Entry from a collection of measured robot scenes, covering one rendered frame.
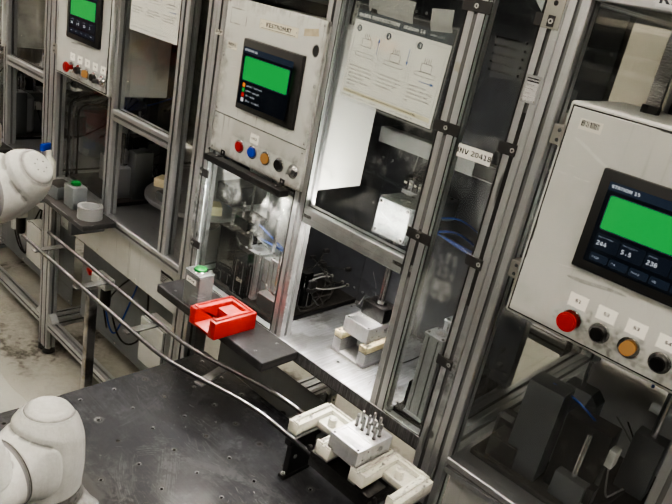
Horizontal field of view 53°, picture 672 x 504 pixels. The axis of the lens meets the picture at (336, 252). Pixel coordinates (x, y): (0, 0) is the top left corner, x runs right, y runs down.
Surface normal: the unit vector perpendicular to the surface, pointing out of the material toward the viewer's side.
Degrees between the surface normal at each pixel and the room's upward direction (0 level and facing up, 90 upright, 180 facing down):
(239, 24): 90
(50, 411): 6
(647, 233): 90
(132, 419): 0
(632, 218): 90
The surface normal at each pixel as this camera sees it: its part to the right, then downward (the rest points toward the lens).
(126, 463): 0.19, -0.91
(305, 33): -0.67, 0.15
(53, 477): 0.82, 0.36
